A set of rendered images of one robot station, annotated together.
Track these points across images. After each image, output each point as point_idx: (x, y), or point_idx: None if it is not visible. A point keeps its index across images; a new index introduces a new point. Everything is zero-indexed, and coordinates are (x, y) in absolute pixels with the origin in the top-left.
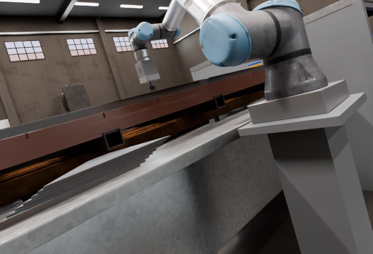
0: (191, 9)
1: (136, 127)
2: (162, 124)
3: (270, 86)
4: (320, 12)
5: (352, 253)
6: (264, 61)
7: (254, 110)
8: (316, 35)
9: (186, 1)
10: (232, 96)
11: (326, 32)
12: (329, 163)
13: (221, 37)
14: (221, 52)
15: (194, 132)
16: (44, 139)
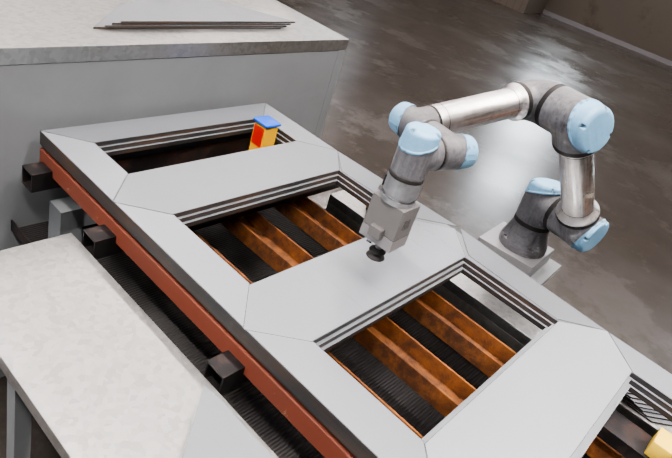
0: (589, 201)
1: (334, 356)
2: (439, 317)
3: (541, 248)
4: (313, 44)
5: None
6: (542, 228)
7: (532, 270)
8: (295, 74)
9: (591, 192)
10: (280, 202)
11: (305, 74)
12: None
13: (600, 237)
14: (592, 245)
15: (496, 308)
16: None
